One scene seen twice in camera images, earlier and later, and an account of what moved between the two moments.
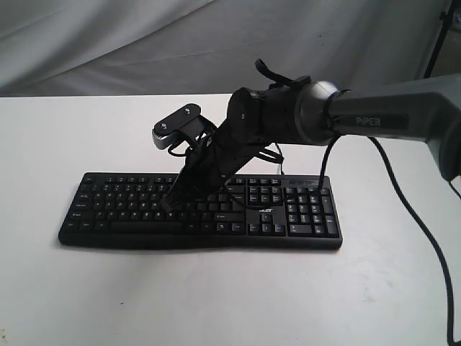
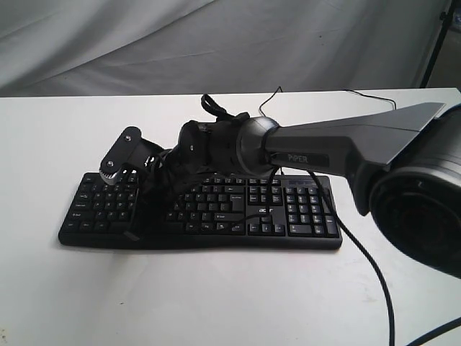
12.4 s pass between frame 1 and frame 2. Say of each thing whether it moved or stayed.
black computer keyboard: stayed
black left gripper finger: moved
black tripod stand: stayed
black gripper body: moved
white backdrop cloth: stayed
